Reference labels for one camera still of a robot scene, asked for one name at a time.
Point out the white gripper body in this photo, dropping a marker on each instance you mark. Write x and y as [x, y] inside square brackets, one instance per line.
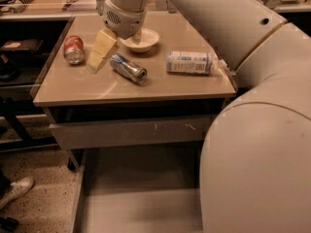
[126, 22]

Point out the silver blue redbull can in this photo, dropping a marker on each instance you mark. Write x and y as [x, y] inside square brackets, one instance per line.
[128, 69]

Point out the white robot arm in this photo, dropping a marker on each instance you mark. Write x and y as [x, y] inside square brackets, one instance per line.
[255, 173]

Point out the red soda can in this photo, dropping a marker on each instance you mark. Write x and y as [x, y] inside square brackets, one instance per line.
[73, 50]

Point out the grey drawer cabinet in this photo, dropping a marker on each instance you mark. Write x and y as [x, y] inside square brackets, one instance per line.
[72, 94]

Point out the grey top drawer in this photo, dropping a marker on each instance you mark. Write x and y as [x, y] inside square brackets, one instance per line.
[131, 132]

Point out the grey open middle drawer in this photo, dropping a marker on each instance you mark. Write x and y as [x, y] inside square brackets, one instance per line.
[140, 190]

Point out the white paper bowl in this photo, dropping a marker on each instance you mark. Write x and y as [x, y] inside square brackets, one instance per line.
[148, 40]

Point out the clear plastic water bottle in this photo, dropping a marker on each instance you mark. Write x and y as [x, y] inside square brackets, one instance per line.
[193, 63]

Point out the white sneaker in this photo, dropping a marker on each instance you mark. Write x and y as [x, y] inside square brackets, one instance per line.
[16, 190]

